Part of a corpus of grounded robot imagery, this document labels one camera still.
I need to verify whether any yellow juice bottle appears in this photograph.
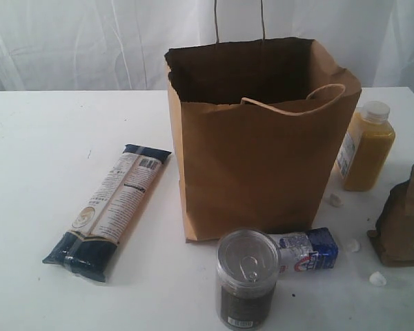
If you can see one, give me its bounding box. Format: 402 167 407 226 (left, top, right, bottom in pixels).
335 101 395 192

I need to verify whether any brown kraft paper pouch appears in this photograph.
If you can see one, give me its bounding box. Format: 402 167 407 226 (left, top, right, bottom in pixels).
367 164 414 268

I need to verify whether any clear can with pull-tab lid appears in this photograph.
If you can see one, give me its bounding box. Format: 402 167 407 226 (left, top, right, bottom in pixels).
216 229 280 330

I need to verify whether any white backdrop curtain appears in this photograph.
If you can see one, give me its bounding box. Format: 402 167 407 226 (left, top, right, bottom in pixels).
0 1 414 90

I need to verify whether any blue spaghetti pasta packet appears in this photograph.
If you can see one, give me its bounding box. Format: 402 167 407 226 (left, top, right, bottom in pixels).
42 144 171 283

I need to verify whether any white crumb front right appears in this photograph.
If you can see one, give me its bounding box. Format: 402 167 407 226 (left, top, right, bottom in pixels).
368 271 387 287

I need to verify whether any blue white milk carton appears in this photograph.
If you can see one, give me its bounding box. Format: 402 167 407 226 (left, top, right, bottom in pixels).
270 228 339 274

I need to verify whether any brown paper shopping bag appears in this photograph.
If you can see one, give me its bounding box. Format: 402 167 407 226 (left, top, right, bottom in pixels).
164 0 363 244

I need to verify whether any white crumb behind bag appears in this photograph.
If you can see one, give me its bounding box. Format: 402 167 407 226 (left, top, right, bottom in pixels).
326 193 343 208

